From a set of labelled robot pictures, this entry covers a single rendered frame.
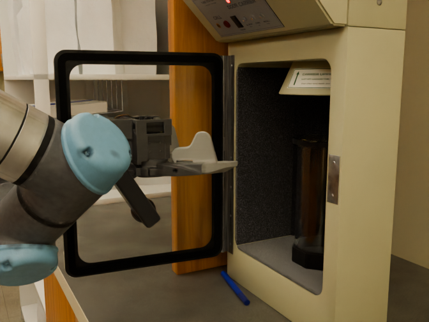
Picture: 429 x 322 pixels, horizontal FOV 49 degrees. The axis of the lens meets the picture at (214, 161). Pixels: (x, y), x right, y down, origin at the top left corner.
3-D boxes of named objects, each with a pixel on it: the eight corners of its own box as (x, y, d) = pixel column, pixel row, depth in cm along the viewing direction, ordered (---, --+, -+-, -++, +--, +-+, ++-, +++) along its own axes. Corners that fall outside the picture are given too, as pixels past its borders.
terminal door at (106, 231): (222, 255, 96) (223, 52, 89) (65, 279, 85) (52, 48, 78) (221, 254, 97) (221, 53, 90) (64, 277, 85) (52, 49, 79)
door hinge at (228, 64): (226, 250, 98) (228, 55, 91) (233, 254, 96) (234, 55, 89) (220, 252, 97) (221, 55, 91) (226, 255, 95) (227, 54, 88)
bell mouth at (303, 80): (334, 92, 93) (335, 63, 92) (408, 94, 78) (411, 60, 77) (258, 93, 85) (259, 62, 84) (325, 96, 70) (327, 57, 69)
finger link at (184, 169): (200, 165, 64) (136, 164, 65) (200, 176, 65) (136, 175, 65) (204, 160, 69) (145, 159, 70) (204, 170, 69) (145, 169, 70)
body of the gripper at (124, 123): (177, 118, 66) (90, 122, 61) (178, 179, 68) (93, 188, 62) (157, 115, 73) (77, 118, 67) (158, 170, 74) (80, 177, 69)
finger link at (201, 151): (236, 132, 64) (169, 131, 65) (236, 175, 65) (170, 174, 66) (237, 130, 67) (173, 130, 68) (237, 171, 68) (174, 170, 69)
